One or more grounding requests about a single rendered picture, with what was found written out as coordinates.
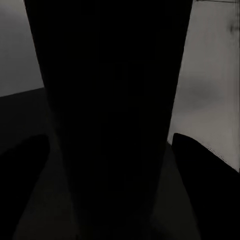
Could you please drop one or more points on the monitor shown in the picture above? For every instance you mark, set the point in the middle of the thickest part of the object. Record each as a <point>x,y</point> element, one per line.
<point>121,78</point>

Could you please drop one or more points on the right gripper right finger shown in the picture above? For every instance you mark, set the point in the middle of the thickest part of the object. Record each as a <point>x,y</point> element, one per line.
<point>212,187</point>

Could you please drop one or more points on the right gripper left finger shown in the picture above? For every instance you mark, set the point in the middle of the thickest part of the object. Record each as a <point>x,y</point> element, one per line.
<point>20,169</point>

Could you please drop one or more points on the desk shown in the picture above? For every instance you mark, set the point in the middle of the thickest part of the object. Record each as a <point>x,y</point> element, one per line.
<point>49,213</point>

